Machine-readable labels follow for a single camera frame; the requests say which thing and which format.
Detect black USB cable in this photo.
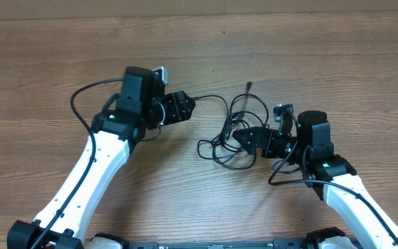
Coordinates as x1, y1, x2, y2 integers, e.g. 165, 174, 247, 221
191, 81, 271, 171

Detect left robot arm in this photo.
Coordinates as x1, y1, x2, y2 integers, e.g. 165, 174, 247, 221
7, 66, 195, 248

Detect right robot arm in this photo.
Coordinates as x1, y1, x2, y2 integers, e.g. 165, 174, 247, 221
233, 107, 398, 248

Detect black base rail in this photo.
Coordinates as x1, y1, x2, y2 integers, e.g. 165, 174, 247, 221
84, 228, 362, 249

